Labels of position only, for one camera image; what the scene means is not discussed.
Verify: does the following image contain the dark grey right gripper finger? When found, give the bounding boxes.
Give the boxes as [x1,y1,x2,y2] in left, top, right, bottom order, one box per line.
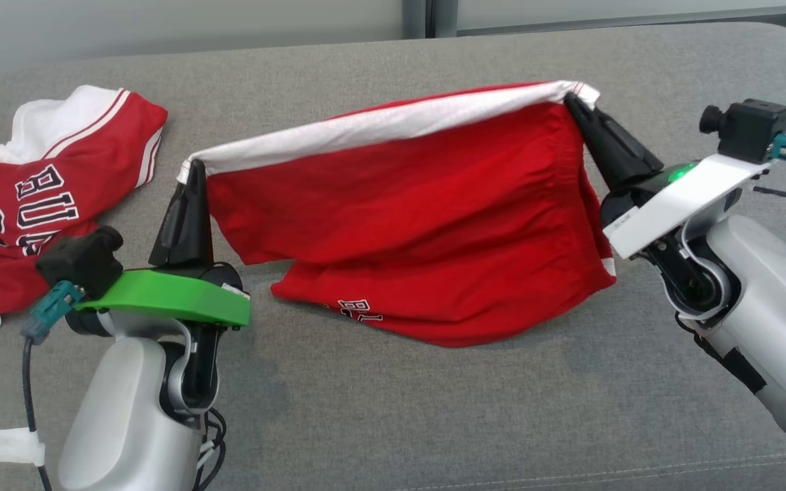
[564,92,639,193]
[605,117,665,179]

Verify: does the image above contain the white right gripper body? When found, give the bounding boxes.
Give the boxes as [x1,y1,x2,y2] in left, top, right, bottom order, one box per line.
[602,155,772,260]

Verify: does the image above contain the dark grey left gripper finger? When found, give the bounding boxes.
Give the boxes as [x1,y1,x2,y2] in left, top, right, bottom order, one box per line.
[188,160,215,268]
[149,179,192,267]

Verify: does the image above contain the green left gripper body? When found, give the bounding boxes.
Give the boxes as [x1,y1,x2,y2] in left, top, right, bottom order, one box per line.
[76,263,252,328]

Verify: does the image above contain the red white basketball jersey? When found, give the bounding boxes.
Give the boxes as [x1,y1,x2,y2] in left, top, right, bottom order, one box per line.
[0,85,169,333]

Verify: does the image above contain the red white basketball shorts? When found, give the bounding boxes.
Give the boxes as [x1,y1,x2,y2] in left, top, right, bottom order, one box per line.
[176,80,617,348]

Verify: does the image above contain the grey fabric sofa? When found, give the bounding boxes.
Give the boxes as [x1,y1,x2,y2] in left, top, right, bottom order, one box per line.
[0,20,786,491]

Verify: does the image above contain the teal left camera connector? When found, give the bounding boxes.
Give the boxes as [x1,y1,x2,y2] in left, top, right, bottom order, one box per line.
[21,281,84,345]

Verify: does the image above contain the grey partition base rail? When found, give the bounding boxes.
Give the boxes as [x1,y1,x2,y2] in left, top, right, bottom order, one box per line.
[458,2,786,36]

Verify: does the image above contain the black left arm cable bundle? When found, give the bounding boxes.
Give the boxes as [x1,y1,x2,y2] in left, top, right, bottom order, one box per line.
[192,408,228,491]

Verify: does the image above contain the black left camera cable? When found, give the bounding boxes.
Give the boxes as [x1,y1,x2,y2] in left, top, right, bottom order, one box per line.
[21,338,53,491]

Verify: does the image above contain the grey partition post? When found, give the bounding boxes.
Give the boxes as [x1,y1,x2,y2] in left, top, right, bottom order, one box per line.
[403,0,428,40]
[434,0,459,38]

